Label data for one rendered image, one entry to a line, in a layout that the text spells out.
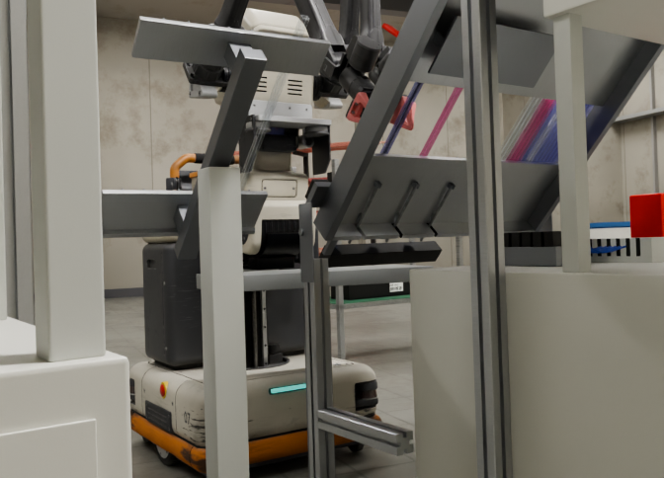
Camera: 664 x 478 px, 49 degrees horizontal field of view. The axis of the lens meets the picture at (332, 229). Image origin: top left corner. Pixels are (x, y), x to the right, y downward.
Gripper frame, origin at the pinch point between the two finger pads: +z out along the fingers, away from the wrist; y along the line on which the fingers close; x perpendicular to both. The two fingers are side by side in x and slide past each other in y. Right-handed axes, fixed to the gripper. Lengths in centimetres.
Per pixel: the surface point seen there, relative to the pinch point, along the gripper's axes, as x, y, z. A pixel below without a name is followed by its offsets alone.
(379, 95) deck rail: -8.4, -9.8, 3.3
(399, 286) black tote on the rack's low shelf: 175, 169, -112
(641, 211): 14, 90, 13
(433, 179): 11.8, 16.2, 3.2
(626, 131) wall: 289, 973, -503
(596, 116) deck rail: -9, 58, 4
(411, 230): 25.1, 15.1, 5.8
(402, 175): 10.9, 6.5, 3.1
